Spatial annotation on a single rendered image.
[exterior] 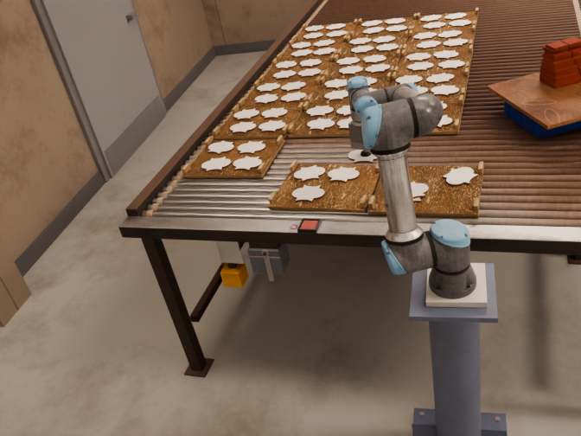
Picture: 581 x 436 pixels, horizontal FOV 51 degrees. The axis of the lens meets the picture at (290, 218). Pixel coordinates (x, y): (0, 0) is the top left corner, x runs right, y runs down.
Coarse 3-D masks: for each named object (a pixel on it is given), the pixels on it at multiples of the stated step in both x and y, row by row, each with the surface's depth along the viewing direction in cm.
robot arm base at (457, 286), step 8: (432, 272) 195; (440, 272) 191; (448, 272) 189; (456, 272) 189; (464, 272) 190; (472, 272) 193; (432, 280) 195; (440, 280) 192; (448, 280) 190; (456, 280) 190; (464, 280) 190; (472, 280) 192; (432, 288) 196; (440, 288) 194; (448, 288) 191; (456, 288) 191; (464, 288) 191; (472, 288) 193; (440, 296) 194; (448, 296) 193; (456, 296) 192; (464, 296) 192
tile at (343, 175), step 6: (342, 168) 264; (348, 168) 263; (354, 168) 262; (330, 174) 262; (336, 174) 261; (342, 174) 260; (348, 174) 259; (354, 174) 258; (330, 180) 257; (336, 180) 257; (342, 180) 256; (348, 180) 256
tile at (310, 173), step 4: (304, 168) 270; (308, 168) 270; (312, 168) 269; (316, 168) 268; (320, 168) 268; (296, 172) 268; (300, 172) 268; (304, 172) 267; (308, 172) 266; (312, 172) 266; (316, 172) 265; (320, 172) 264; (324, 172) 264; (296, 176) 265; (300, 176) 264; (304, 176) 264; (308, 176) 263; (312, 176) 262; (316, 176) 262; (304, 180) 262; (308, 180) 262
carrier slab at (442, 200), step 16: (416, 176) 249; (432, 176) 247; (480, 176) 241; (432, 192) 238; (448, 192) 236; (464, 192) 234; (480, 192) 232; (384, 208) 234; (416, 208) 230; (432, 208) 228; (448, 208) 227; (464, 208) 225
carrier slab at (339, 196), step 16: (288, 176) 268; (320, 176) 263; (368, 176) 256; (288, 192) 257; (336, 192) 250; (352, 192) 248; (368, 192) 246; (272, 208) 251; (288, 208) 248; (304, 208) 245; (320, 208) 243; (336, 208) 240; (352, 208) 238
